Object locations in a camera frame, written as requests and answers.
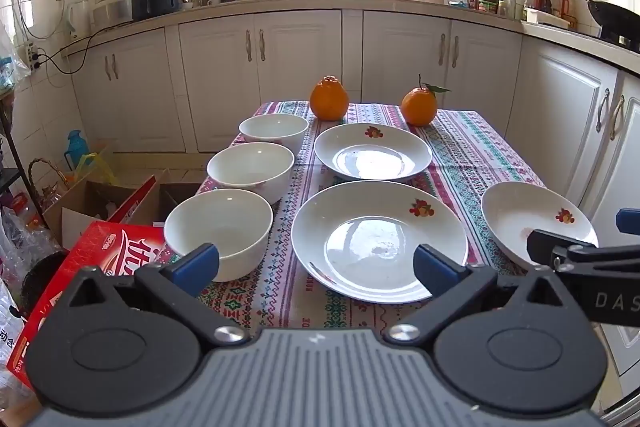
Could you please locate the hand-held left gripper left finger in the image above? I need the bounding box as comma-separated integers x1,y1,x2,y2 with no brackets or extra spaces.
50,243,251,350

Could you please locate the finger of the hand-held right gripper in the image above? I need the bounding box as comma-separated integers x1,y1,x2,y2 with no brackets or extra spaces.
615,207,640,234
526,229,640,278

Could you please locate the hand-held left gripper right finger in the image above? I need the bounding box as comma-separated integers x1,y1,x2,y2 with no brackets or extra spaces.
382,243,591,348

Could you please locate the white plate with flower print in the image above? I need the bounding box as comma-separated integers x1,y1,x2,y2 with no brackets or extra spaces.
314,123,433,182
481,181,599,270
291,180,469,305

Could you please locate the white ceramic bowl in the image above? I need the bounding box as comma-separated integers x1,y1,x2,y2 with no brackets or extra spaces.
206,142,296,205
164,188,274,283
238,113,309,156

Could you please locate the brown cardboard box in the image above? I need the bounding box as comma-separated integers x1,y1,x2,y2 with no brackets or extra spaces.
157,169,207,224
42,174,161,248

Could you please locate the patterned red green tablecloth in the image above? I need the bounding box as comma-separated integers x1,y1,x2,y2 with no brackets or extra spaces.
165,99,551,333

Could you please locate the red printed carton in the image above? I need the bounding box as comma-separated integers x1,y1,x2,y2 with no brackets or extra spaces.
7,222,173,390

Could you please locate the yellow plastic bag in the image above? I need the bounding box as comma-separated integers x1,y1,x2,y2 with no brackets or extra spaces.
75,151,120,186

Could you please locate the black pan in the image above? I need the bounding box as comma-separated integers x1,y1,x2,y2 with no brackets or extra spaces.
20,249,71,313

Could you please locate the orange with leaf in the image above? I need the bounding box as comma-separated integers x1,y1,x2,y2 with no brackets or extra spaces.
401,74,451,126

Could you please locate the blue thermos jug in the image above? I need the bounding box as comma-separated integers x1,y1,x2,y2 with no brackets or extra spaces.
67,130,91,170

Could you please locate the wicker basket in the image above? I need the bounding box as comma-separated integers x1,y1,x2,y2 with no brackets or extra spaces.
27,158,68,208

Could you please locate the white plastic bag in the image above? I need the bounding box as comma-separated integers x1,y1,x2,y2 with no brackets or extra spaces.
0,279,31,408

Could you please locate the orange with bumpy top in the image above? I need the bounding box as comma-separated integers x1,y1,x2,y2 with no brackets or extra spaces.
309,75,349,121

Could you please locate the black wok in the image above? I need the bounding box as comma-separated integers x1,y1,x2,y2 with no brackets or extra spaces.
552,0,640,44

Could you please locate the black metal shelf rack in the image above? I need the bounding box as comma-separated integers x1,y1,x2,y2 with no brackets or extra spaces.
0,97,46,228

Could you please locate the white plastic container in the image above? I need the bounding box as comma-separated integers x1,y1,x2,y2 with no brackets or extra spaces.
525,8,571,30

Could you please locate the white rice cooker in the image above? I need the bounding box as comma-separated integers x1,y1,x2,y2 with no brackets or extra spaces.
91,0,133,28

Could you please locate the clear plastic bag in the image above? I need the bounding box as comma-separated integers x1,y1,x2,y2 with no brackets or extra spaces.
0,24,31,92

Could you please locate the white electric kettle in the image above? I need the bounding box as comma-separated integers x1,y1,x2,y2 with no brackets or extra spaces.
66,0,92,40

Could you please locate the beige kitchen countertop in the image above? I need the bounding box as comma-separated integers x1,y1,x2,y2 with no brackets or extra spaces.
65,0,640,72

